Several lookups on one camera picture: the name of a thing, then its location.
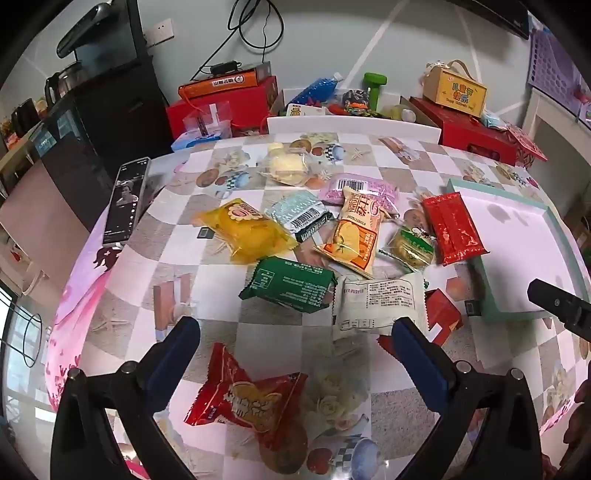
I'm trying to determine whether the blue tissue pack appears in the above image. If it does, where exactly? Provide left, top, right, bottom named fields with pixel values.
left=170, top=131, right=223, bottom=151

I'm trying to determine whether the clear packet with yellow cake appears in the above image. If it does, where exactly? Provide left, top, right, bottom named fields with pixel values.
left=257, top=142, right=320, bottom=188

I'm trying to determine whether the black water dispenser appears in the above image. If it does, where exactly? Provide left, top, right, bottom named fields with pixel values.
left=55, top=1, right=154, bottom=71

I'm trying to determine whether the teal rimmed white tray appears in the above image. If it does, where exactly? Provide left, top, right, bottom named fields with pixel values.
left=445, top=178, right=583, bottom=325

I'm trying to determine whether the pale blue wipes pack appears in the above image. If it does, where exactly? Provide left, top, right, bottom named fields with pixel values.
left=481, top=110, right=509, bottom=133

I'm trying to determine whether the black cabinet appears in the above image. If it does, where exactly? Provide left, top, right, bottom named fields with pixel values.
left=39, top=54, right=175, bottom=232

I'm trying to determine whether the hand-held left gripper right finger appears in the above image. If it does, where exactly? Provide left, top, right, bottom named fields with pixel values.
left=392, top=316, right=543, bottom=480

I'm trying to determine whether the red patterned snack packet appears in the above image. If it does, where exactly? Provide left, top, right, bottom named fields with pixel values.
left=421, top=192, right=490, bottom=267

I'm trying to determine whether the blue bead bottle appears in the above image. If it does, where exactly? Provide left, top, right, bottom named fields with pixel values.
left=287, top=71, right=345, bottom=110

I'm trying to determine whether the red popcorn snack bag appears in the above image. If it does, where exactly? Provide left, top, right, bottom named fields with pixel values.
left=184, top=343, right=308, bottom=452

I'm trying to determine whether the white shelf unit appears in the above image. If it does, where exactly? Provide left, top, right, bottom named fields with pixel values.
left=521, top=87, right=591, bottom=219

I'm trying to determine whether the small red patterned box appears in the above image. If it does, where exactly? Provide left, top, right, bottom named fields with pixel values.
left=505, top=124, right=549, bottom=170

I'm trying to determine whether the glass kettle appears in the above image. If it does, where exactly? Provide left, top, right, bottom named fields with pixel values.
left=44, top=61, right=87, bottom=108

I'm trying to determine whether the red gift box with handle slot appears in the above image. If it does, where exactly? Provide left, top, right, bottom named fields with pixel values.
left=407, top=96, right=519, bottom=166

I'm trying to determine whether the orange flat box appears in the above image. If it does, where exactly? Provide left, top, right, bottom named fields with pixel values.
left=178, top=61, right=273, bottom=99

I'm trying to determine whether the small yellow card box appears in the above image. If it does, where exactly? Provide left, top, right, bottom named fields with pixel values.
left=284, top=103, right=332, bottom=118

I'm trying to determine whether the pink snack packet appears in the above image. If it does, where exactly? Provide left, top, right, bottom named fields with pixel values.
left=318, top=173, right=400, bottom=209

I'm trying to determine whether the small green clear snack packet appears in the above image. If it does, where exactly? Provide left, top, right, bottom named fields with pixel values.
left=380, top=225, right=438, bottom=271

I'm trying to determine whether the black cable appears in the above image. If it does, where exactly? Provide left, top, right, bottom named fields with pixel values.
left=191, top=0, right=286, bottom=80

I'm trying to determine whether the green dumbbell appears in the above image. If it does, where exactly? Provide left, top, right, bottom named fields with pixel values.
left=361, top=71, right=389, bottom=112

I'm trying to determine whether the white wall socket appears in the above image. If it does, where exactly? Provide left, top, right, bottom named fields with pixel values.
left=141, top=17, right=176, bottom=48

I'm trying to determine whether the dark green biscuit packet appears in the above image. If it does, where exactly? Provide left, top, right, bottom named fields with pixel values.
left=239, top=257, right=339, bottom=313

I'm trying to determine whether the dark colourful bag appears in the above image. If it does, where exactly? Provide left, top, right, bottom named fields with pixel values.
left=341, top=89, right=373, bottom=114

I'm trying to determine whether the small red snack packet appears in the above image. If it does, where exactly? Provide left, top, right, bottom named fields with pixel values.
left=376, top=288, right=463, bottom=358

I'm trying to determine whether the yellow gift box with handle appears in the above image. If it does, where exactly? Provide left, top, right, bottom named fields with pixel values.
left=423, top=59, right=489, bottom=117

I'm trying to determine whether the smartphone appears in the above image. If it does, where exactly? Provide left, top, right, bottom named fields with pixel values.
left=102, top=157, right=152, bottom=246

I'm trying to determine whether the orange and cream snack packet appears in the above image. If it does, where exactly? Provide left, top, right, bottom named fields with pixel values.
left=313, top=187, right=400, bottom=281

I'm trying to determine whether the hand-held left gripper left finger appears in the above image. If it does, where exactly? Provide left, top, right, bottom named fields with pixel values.
left=50, top=316, right=201, bottom=480

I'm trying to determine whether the yellow bread packet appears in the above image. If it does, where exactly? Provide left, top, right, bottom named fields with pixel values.
left=194, top=198, right=298, bottom=265

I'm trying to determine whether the white cardboard box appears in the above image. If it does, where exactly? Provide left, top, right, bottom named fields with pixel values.
left=267, top=88, right=443, bottom=145

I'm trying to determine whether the purple pegboard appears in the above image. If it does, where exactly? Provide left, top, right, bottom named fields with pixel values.
left=526, top=13, right=591, bottom=117

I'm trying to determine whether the large red gift box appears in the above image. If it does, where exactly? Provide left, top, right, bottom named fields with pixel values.
left=165, top=75, right=279, bottom=140

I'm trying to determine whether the white snack packet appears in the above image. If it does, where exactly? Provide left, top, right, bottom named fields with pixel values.
left=332, top=271, right=431, bottom=343

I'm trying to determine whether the pale teal biscuit packet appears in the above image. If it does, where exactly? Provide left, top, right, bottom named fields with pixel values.
left=265, top=191, right=334, bottom=244

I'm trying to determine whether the clear plastic box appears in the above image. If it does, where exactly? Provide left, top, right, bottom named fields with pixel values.
left=183, top=100, right=232, bottom=139

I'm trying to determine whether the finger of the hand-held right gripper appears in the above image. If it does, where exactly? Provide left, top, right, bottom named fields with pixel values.
left=527, top=277, right=591, bottom=343

